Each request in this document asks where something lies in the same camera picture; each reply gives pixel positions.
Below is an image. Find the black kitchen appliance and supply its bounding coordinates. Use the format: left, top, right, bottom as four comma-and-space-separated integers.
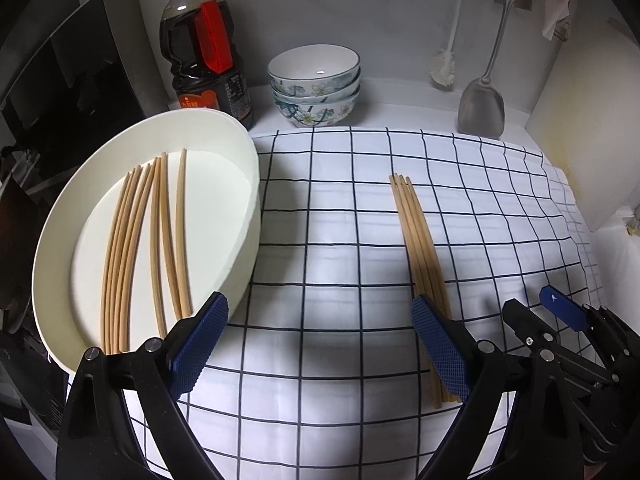
0, 0, 171, 431

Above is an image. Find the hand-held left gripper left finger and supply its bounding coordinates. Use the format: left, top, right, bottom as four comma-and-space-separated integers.
55, 291, 230, 480

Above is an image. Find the beige rag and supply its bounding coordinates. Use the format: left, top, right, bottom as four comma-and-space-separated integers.
520, 0, 573, 41

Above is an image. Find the floral ceramic bowl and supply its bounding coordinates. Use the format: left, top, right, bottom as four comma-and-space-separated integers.
267, 45, 361, 93
270, 77, 362, 107
272, 91, 361, 129

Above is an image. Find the metal spatula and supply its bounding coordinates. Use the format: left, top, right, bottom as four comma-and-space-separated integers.
457, 0, 523, 140

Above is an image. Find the white bottle brush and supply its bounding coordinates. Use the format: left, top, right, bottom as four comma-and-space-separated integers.
430, 0, 465, 86

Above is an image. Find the light wooden chopstick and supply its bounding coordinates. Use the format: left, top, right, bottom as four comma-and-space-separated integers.
400, 174, 455, 404
389, 174, 441, 409
406, 176, 462, 403
395, 173, 448, 406

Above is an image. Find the large white bowl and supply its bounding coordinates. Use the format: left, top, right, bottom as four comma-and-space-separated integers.
31, 110, 261, 376

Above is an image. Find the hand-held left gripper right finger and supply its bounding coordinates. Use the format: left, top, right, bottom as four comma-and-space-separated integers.
410, 294, 586, 480

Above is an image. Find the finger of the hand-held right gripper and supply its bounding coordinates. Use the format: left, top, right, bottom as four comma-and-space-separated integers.
501, 298, 640, 411
540, 285, 640, 366

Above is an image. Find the dark soy sauce bottle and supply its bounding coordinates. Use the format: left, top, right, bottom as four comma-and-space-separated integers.
159, 0, 255, 131

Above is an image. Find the white checked cloth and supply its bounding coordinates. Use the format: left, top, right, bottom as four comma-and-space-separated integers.
50, 127, 606, 480

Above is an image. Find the white cutting board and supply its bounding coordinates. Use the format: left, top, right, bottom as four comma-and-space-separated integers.
522, 15, 640, 231

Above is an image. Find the bundle of wooden chopsticks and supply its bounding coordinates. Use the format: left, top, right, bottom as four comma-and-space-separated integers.
101, 148, 195, 356

